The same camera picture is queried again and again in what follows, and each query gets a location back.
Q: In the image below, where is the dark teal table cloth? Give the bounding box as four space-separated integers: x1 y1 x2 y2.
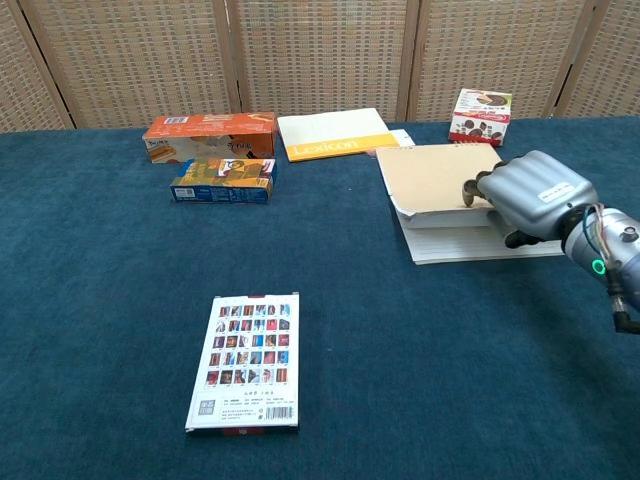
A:
0 115 640 480

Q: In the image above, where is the white yellow Lexicon book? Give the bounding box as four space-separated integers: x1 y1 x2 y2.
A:
276 107 401 163

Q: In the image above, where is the blue orange illustrated box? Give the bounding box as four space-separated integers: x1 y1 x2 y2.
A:
169 157 278 205

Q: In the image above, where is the spiral lined notebook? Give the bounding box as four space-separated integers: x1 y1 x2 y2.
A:
374 143 566 266

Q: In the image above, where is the long orange snack box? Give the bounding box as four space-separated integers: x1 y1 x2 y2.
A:
142 111 279 165

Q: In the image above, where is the white bookmark with tassel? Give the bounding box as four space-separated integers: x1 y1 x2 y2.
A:
367 128 416 156

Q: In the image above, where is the woven bamboo folding screen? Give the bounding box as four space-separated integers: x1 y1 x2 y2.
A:
0 0 640 134

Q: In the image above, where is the white box with picture grid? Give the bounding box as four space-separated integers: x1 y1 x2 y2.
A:
184 291 301 435

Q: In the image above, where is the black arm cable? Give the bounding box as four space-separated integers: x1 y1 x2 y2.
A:
605 269 640 335

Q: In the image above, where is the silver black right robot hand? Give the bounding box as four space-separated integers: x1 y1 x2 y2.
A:
460 149 600 250

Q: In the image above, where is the red white cookie box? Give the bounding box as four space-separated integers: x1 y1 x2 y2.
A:
448 88 513 148

